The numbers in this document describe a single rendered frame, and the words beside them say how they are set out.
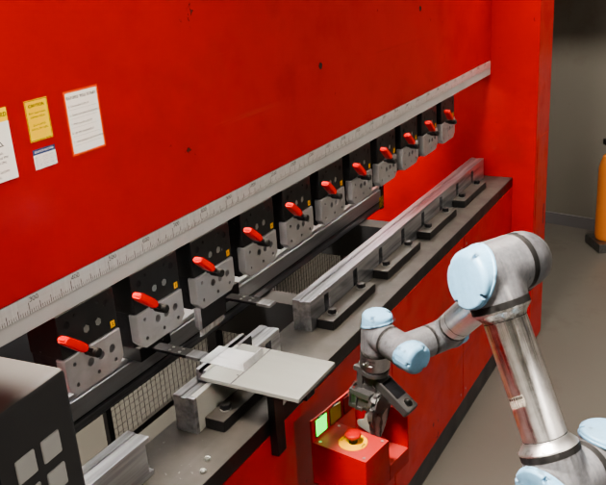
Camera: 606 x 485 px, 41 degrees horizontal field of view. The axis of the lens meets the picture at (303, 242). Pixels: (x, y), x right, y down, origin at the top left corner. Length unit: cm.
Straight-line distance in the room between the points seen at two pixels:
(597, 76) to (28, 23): 453
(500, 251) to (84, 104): 81
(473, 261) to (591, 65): 411
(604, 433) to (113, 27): 120
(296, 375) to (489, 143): 216
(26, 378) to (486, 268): 99
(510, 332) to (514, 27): 230
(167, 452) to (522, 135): 239
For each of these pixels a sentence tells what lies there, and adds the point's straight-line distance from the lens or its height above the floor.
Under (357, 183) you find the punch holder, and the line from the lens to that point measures 247.
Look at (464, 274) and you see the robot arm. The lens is 155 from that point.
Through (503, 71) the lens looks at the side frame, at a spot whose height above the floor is 135.
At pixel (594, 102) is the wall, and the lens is 559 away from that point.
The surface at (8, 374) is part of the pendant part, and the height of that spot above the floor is 160.
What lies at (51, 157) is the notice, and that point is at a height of 162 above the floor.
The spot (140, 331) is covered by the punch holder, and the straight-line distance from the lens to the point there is 167.
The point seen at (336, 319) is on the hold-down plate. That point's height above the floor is 90.
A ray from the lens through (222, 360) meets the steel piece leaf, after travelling 197.
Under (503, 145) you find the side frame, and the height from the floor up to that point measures 102.
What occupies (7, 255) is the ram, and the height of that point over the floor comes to 148.
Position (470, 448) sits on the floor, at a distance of 339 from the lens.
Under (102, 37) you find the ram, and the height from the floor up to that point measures 180.
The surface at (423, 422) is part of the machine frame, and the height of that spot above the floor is 26.
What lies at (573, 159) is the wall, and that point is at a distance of 572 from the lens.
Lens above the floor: 192
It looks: 20 degrees down
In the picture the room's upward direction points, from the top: 4 degrees counter-clockwise
